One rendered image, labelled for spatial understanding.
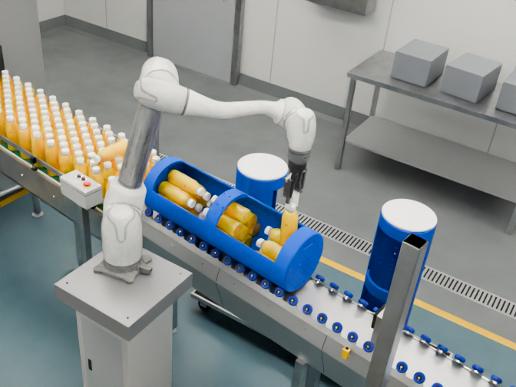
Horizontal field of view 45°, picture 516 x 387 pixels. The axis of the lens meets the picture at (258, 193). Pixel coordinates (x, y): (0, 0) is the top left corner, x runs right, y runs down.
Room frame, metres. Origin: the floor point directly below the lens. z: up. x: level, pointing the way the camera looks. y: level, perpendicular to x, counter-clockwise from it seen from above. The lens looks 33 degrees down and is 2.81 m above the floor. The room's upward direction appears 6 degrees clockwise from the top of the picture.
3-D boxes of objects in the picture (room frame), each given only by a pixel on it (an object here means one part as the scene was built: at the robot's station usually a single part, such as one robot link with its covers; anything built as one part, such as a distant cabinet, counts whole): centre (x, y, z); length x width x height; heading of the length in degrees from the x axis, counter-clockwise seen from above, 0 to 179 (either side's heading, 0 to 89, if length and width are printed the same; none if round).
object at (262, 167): (2.97, -0.01, 1.03); 0.28 x 0.28 x 0.01
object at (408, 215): (2.64, -0.77, 1.03); 0.28 x 0.28 x 0.01
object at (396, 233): (2.64, -0.77, 0.59); 0.28 x 0.28 x 0.88
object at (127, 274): (1.98, 0.51, 1.10); 0.22 x 0.18 x 0.06; 73
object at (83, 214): (2.55, 0.87, 0.50); 0.04 x 0.04 x 1.00; 54
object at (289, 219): (2.17, -0.15, 1.23); 0.07 x 0.07 x 0.19
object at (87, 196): (2.55, 0.87, 1.05); 0.20 x 0.10 x 0.10; 54
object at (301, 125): (2.19, -0.14, 1.69); 0.13 x 0.11 x 0.16; 12
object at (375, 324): (1.87, -0.55, 1.00); 0.10 x 0.04 x 0.15; 144
